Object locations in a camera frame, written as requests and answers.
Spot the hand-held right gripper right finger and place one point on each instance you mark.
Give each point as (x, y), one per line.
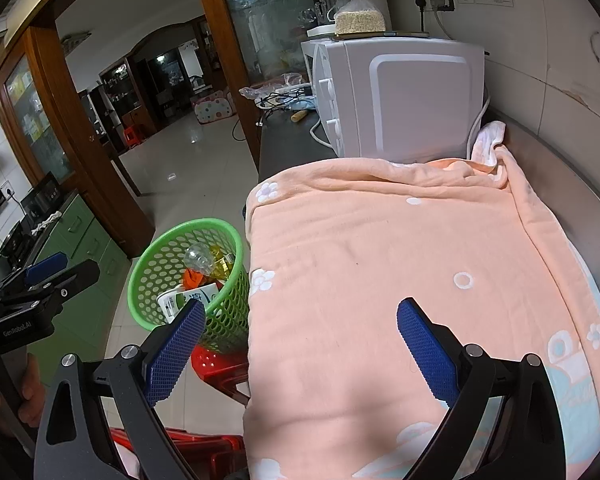
(427, 355)

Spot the red plastic stool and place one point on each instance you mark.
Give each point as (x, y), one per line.
(215, 370)
(132, 137)

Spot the peach flower print blanket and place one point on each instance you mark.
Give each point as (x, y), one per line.
(355, 260)

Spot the person's left hand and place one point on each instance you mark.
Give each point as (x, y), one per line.
(34, 390)

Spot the black countertop appliance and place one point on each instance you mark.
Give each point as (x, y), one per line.
(40, 195)

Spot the short wooden stick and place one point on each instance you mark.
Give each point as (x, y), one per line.
(298, 116)

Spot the wooden glass door cabinet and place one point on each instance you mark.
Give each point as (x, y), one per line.
(105, 160)

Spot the green base cabinet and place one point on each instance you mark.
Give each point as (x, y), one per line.
(85, 240)

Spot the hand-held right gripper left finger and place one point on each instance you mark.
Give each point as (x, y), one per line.
(175, 355)

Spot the clear plastic bag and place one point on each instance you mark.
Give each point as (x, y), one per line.
(252, 92)

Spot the white countertop oven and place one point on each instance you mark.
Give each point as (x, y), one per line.
(410, 105)

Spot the thin flat tray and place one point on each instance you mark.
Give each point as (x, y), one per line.
(405, 34)

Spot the clear glass cups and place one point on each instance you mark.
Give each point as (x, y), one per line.
(317, 10)

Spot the plastic bag of grain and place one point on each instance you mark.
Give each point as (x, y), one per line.
(360, 22)

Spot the wooden framed glass partition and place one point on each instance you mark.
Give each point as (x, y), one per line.
(230, 85)

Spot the white cloth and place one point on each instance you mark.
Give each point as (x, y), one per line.
(490, 140)

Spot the dark display cabinet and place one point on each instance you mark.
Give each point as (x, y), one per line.
(115, 100)

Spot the green plastic mesh basket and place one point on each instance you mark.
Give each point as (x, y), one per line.
(150, 270)

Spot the polka dot box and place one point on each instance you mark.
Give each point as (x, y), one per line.
(212, 109)

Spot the plastic bottle yellow label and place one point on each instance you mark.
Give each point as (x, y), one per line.
(197, 257)

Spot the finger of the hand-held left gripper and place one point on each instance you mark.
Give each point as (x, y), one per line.
(80, 275)
(47, 267)

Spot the yellow snack packet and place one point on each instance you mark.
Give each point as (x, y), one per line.
(224, 262)

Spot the orange snack packet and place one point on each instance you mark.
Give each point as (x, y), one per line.
(192, 277)

